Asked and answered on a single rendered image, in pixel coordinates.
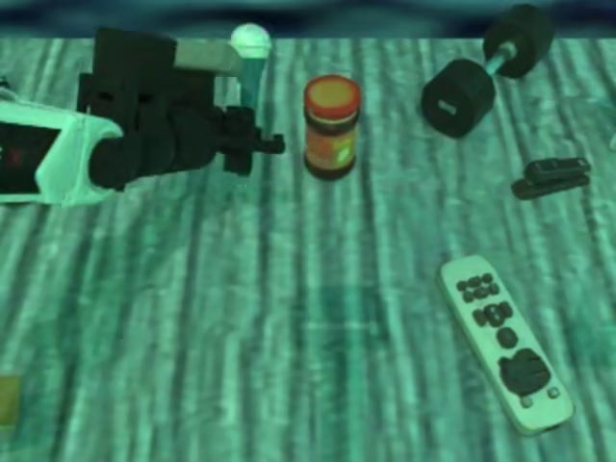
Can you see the teal microphone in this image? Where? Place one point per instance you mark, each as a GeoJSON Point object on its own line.
{"type": "Point", "coordinates": [252, 72]}

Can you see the jar with red lid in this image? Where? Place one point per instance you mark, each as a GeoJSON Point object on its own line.
{"type": "Point", "coordinates": [332, 130]}

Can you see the black dumbbell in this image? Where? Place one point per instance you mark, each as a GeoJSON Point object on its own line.
{"type": "Point", "coordinates": [459, 103]}

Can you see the black clip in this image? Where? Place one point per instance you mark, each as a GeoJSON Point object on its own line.
{"type": "Point", "coordinates": [551, 177]}

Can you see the white remote control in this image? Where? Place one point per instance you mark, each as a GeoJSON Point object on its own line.
{"type": "Point", "coordinates": [500, 337]}

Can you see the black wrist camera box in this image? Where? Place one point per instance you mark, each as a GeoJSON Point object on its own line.
{"type": "Point", "coordinates": [132, 50]}

